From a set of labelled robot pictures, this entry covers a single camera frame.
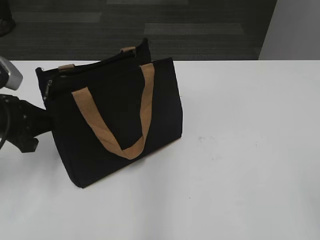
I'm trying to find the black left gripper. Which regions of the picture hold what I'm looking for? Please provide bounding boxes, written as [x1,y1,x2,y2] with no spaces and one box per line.
[0,94,54,153]

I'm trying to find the silver zipper pull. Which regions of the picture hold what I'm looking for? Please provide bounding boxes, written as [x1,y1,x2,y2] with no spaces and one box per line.
[43,79,53,103]

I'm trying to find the black tote bag tan handles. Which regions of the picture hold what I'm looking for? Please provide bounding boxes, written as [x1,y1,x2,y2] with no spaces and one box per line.
[35,38,183,188]

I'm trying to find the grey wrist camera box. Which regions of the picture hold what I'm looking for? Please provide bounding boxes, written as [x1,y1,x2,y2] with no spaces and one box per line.
[0,56,23,91]

